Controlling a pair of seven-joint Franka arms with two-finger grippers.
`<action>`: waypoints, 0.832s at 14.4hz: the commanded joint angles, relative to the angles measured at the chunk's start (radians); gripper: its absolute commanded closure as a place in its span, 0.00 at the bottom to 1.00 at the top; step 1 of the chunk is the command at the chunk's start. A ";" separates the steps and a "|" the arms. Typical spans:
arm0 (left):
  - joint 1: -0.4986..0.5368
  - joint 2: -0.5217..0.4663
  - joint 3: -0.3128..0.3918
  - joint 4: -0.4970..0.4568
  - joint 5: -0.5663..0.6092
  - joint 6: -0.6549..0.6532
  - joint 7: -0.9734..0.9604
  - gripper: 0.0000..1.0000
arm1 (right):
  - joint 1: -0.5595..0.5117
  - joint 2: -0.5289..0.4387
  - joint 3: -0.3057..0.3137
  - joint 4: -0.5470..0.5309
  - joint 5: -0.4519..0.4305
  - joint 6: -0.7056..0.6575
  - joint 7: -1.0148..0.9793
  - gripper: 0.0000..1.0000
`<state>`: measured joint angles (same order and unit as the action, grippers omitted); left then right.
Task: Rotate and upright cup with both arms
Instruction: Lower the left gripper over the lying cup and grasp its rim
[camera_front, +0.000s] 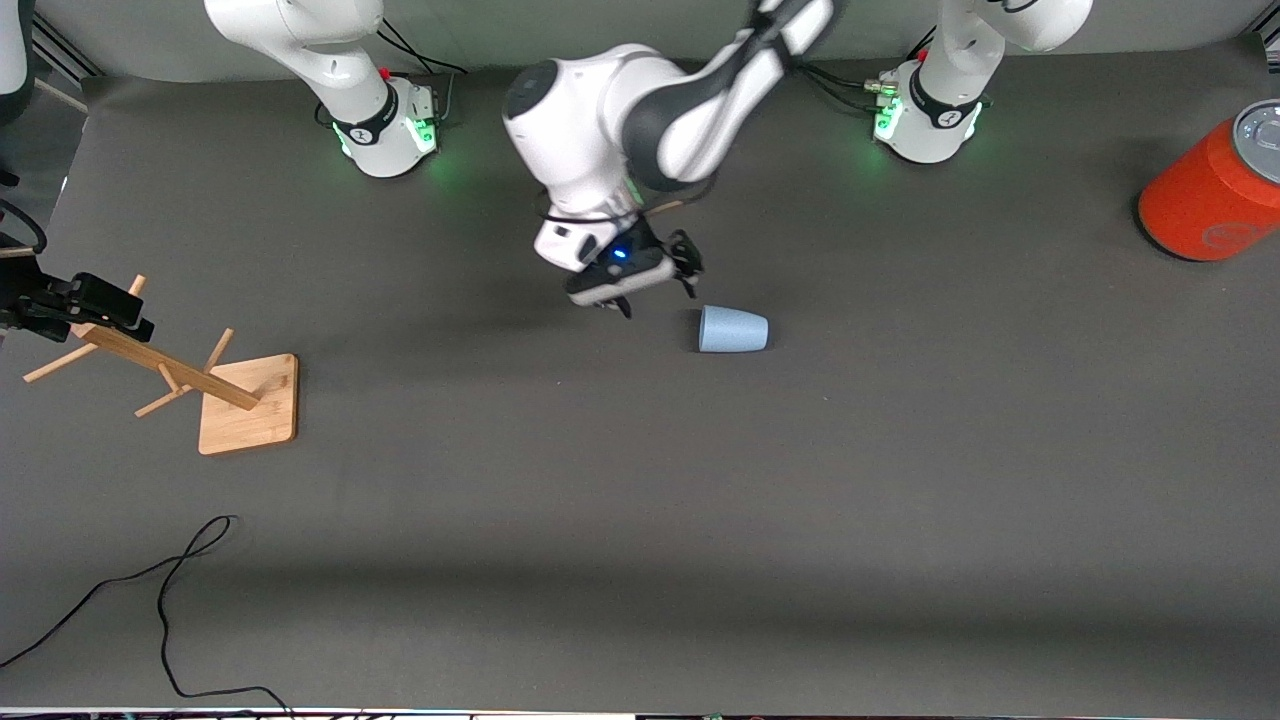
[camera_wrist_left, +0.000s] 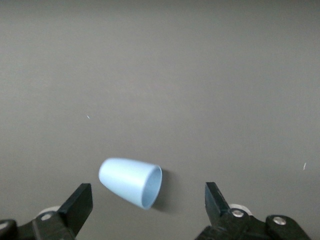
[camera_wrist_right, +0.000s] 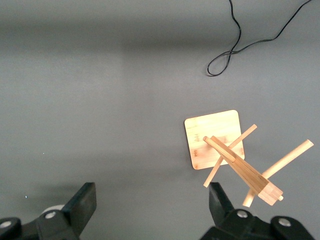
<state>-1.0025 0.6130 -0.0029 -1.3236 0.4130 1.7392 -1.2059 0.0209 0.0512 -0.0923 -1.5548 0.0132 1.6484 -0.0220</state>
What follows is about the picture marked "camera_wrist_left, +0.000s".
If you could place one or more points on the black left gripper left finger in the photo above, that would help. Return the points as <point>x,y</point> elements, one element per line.
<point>75,212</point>

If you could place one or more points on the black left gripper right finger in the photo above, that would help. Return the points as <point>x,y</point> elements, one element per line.
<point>217,212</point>

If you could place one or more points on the light blue plastic cup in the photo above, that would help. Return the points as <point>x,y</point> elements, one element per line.
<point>125,180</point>

